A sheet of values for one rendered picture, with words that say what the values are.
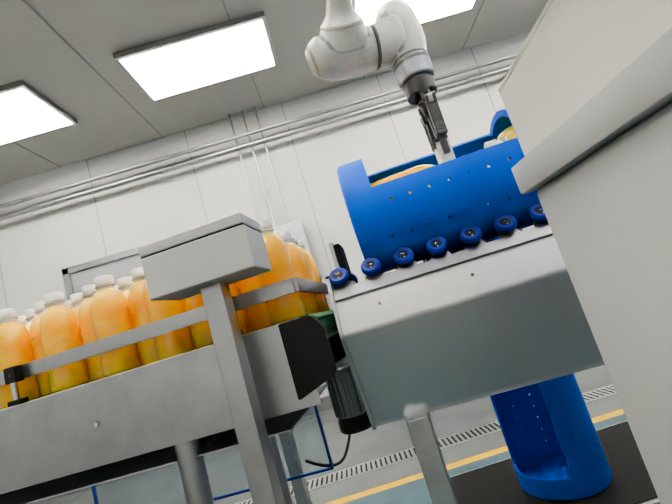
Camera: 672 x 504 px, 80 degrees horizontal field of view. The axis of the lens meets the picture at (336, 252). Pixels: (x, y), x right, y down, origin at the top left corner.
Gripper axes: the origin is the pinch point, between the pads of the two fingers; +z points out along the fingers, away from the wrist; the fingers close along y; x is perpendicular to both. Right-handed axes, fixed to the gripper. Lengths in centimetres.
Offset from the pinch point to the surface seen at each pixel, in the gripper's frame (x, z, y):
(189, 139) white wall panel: 187, -213, 314
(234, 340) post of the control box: 50, 26, -25
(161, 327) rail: 69, 19, -15
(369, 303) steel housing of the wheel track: 27.0, 27.0, -7.2
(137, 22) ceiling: 140, -225, 159
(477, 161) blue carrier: -3.7, 5.5, -9.1
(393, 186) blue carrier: 14.4, 4.8, -8.9
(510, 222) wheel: -6.4, 19.5, -6.2
